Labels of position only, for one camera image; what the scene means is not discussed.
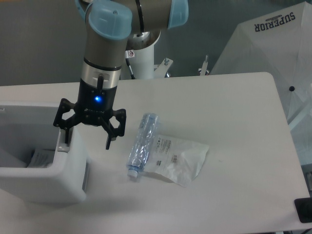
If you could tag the white metal base frame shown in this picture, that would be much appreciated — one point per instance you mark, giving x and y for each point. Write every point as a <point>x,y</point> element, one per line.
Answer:
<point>161,70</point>

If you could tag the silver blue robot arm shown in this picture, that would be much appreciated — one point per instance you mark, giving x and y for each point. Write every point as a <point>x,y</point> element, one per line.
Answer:
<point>109,23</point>

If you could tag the black device at edge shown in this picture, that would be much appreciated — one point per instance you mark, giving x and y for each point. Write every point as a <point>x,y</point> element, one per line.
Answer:
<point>304,209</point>

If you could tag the white push-lid trash can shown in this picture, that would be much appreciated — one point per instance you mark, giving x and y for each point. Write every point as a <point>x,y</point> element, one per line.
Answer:
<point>38,161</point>

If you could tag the white superior umbrella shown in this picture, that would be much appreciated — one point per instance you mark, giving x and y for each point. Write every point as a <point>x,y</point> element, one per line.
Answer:
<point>279,43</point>

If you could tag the crushed clear plastic bottle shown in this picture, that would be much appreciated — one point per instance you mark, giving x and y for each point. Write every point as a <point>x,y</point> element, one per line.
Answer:
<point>141,148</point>

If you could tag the white plastic packaging bag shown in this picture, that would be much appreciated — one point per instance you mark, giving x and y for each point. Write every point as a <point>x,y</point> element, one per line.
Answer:
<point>178,160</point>

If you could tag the silver clamp bolt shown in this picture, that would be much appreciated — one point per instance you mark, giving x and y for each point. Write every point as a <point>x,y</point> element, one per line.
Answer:
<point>203,71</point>

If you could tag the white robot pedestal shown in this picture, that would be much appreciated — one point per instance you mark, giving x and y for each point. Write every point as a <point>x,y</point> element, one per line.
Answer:
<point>139,56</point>

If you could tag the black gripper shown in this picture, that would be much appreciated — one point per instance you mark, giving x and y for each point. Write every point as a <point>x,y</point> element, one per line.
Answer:
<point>94,107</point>

